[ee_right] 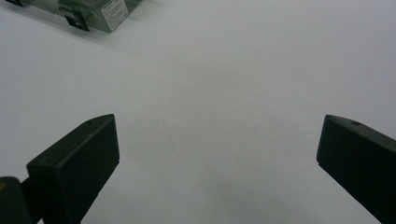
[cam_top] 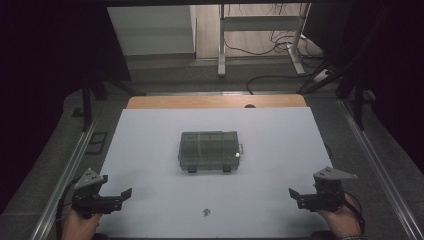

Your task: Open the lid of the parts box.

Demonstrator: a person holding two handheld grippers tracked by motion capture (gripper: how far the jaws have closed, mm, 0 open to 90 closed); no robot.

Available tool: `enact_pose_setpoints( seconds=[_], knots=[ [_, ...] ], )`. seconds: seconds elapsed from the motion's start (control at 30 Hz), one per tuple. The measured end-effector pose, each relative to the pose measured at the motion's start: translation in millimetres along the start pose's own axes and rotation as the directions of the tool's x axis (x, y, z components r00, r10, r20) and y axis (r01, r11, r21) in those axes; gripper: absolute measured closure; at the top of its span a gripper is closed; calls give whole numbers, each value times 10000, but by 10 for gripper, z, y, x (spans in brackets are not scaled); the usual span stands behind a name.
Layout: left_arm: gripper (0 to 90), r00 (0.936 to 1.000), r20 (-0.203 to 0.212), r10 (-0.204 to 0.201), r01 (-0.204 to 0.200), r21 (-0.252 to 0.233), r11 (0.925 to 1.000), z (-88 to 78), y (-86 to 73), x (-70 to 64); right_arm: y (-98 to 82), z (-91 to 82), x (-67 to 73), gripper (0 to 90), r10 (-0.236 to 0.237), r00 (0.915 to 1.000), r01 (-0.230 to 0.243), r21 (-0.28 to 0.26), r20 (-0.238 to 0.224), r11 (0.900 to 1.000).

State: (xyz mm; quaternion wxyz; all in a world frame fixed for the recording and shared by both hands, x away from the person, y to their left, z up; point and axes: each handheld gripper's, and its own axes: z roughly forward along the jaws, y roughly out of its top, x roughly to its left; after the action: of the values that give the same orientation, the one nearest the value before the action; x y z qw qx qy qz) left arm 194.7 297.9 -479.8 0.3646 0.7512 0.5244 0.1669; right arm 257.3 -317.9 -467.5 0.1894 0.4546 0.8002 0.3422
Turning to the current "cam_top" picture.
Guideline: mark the clear plastic compartment storage box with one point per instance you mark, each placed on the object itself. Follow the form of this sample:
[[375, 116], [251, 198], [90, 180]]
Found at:
[[206, 151]]

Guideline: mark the white cabinet panel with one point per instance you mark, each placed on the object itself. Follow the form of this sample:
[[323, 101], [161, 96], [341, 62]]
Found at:
[[150, 30]]

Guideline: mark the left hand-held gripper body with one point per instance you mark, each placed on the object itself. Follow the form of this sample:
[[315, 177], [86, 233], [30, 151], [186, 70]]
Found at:
[[90, 203]]

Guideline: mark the person's right hand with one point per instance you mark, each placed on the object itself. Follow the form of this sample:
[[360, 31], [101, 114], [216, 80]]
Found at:
[[340, 223]]

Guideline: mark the aluminium floor rail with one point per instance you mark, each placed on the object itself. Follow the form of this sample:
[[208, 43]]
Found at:
[[66, 173], [376, 156]]

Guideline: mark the black floor plate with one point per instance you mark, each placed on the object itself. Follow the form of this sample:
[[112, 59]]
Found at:
[[96, 142]]

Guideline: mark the white metal desk frame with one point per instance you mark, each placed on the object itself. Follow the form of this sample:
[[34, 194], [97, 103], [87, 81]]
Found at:
[[260, 23]]

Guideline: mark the black table grommet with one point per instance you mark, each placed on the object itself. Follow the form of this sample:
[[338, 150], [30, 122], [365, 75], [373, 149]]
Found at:
[[250, 106]]

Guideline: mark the cluster of small metal screws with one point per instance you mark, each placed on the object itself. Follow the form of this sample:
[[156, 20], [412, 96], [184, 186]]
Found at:
[[206, 212]]

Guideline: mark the person's left hand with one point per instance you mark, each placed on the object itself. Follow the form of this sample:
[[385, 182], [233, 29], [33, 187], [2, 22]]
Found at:
[[78, 228]]

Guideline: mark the dark curtain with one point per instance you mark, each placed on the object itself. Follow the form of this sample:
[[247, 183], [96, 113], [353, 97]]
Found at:
[[40, 83], [400, 66]]

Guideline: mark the black metal stand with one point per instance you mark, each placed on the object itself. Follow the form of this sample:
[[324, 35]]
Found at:
[[87, 106], [359, 106]]

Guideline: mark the white power strip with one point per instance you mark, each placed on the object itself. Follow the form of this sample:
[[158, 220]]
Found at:
[[321, 76]]

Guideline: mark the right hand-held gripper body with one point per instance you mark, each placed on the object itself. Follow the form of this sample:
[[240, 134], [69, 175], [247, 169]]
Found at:
[[328, 195]]

